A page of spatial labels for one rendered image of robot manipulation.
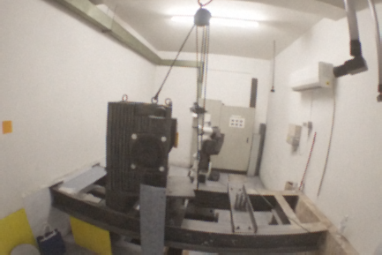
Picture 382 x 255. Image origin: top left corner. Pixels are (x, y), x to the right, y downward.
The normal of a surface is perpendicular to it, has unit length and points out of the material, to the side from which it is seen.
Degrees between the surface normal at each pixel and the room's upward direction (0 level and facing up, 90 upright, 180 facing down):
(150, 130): 90
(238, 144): 90
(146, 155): 90
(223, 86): 90
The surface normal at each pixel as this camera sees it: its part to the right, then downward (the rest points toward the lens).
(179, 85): -0.13, 0.04
